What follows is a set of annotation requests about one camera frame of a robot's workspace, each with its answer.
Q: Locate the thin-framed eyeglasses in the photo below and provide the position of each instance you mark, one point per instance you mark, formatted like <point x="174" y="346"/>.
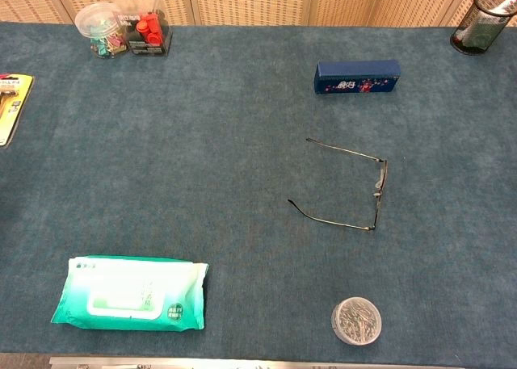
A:
<point x="379" y="192"/>

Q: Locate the blue rectangular glasses case box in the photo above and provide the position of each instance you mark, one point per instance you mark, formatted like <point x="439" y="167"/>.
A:
<point x="355" y="76"/>

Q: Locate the woven wicker folding screen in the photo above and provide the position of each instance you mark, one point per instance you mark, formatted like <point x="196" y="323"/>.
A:
<point x="258" y="1"/>

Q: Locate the round clear container of pins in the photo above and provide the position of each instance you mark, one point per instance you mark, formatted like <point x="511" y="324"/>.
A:
<point x="356" y="322"/>

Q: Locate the green white wet wipes pack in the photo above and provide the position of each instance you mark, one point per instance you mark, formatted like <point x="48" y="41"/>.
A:
<point x="121" y="292"/>

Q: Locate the clear box with red pieces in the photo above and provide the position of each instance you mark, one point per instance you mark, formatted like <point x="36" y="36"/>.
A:
<point x="147" y="30"/>

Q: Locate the clear jar of binder clips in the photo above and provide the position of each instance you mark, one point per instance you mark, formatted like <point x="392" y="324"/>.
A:
<point x="97" y="26"/>

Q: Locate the yellow razor blister pack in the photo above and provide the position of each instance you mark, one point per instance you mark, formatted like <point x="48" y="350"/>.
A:
<point x="12" y="110"/>

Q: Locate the black mesh pen holder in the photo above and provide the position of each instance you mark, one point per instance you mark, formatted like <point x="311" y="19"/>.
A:
<point x="472" y="34"/>

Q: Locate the red white marker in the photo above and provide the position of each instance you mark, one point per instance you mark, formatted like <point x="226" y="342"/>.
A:
<point x="503" y="6"/>

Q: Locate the silver metal table edge rail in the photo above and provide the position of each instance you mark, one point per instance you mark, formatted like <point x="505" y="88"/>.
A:
<point x="242" y="363"/>

